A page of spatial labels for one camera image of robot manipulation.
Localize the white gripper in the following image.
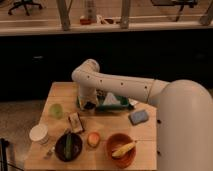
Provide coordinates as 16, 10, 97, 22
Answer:
78, 86, 98, 110

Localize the green translucent cup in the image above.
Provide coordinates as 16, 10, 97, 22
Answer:
49, 103, 63, 119

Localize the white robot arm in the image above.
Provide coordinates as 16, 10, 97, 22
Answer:
71, 59, 213, 171

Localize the green tray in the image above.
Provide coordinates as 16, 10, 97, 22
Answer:
95, 96, 131, 111

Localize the white cloth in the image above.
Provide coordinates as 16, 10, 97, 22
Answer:
103, 93, 120, 105

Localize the small snack box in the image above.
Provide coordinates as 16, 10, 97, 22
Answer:
68, 113, 84, 133

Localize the orange peach fruit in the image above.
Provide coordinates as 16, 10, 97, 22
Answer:
87, 132, 100, 147

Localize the orange bowl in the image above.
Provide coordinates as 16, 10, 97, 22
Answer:
105, 133, 136, 169

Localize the green cucumber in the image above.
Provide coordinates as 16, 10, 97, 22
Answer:
65, 133, 72, 160

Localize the dark round plate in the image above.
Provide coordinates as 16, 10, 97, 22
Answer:
55, 133, 82, 162

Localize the blue sponge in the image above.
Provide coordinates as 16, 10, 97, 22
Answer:
128, 110, 149, 125

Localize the metal fork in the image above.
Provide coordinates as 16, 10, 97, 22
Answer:
44, 146, 55, 159

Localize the yellow banana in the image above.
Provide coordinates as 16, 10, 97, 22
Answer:
112, 141, 136, 158

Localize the red bowl on shelf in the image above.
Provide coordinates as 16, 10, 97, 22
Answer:
80, 18, 92, 25

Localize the black stand left edge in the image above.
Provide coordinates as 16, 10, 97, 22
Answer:
0, 138, 8, 171

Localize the black office chair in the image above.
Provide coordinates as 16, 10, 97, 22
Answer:
8, 0, 43, 16

